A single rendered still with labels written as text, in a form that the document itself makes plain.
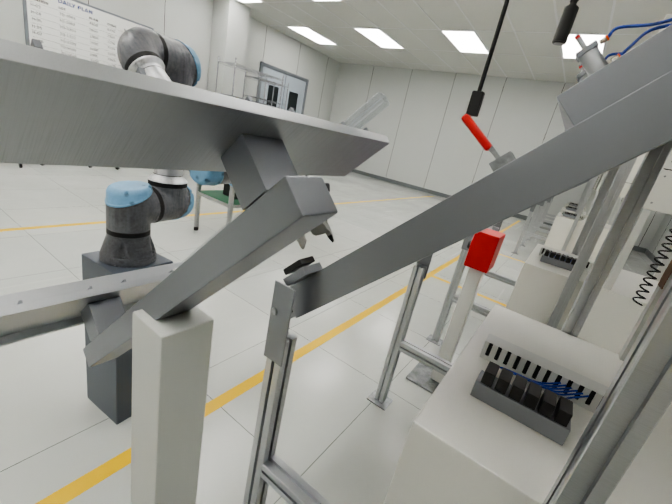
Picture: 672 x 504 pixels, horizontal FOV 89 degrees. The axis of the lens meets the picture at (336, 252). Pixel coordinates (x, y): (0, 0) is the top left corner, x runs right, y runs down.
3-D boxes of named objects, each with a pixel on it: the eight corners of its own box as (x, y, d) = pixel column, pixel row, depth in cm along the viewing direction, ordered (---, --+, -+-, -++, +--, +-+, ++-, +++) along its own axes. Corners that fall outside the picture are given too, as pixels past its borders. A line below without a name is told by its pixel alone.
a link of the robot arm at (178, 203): (133, 218, 111) (132, 26, 94) (171, 212, 125) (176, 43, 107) (160, 228, 107) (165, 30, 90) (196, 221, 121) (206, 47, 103)
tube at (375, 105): (156, 291, 60) (154, 285, 60) (164, 289, 61) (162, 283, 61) (383, 102, 30) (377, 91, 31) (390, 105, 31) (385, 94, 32)
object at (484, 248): (405, 378, 167) (455, 226, 142) (423, 358, 186) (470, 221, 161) (453, 406, 155) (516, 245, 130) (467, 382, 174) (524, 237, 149)
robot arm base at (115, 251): (88, 254, 104) (87, 222, 101) (137, 245, 117) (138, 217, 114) (117, 271, 98) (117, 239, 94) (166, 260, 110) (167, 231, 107)
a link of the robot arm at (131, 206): (95, 225, 101) (94, 179, 96) (137, 218, 113) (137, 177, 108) (124, 236, 97) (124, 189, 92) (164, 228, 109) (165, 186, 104)
